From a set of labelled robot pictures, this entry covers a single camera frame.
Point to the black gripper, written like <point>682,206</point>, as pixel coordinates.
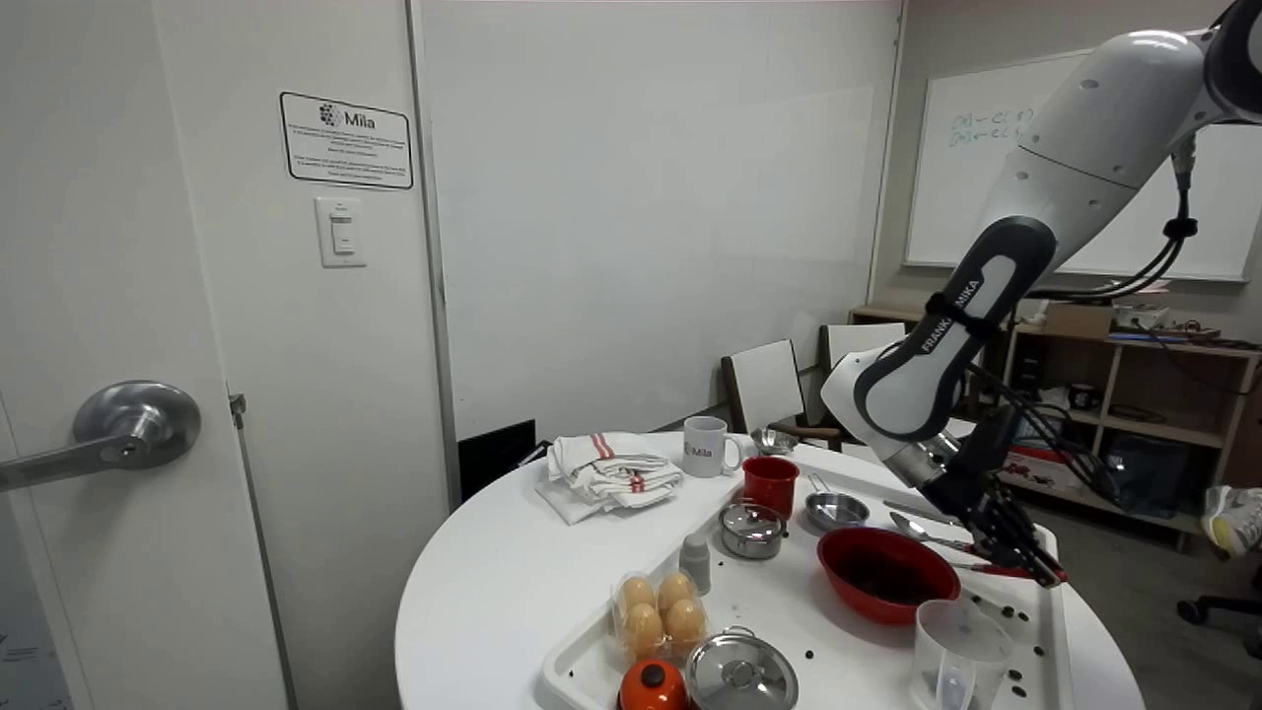
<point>970,492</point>

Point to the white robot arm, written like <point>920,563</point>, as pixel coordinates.
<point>1084,152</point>

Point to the red bowl with beans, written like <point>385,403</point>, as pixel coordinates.
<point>883,578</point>

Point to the steel bowl behind mug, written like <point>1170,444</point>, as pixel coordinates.
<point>749,529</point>

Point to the clear plastic cup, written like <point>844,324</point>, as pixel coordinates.
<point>960,657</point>

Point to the wooden shelf unit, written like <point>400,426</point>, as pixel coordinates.
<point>1124,419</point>

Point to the white plastic tray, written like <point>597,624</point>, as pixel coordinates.
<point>787,601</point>

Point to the red mug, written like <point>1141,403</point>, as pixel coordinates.
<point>772,482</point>

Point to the steel pot with lid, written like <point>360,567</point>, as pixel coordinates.
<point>737,672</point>

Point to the white grey mug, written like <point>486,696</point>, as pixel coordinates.
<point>706,449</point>

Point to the small salt shaker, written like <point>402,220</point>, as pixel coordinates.
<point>694,563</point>

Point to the bag of bread rolls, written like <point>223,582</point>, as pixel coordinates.
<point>661,616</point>

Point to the orange round lid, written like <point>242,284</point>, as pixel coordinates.
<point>651,685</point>

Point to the white red striped cloth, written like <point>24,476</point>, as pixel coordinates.
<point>591,476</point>

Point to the wall whiteboard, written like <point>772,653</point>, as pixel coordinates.
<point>967,129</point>

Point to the black box against wall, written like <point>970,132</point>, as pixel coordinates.
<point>486,457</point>

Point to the white light switch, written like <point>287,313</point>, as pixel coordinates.
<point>339,234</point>

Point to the white wall sign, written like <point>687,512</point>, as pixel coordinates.
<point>343,144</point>

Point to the silver door handle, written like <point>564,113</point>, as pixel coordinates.
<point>137,422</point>

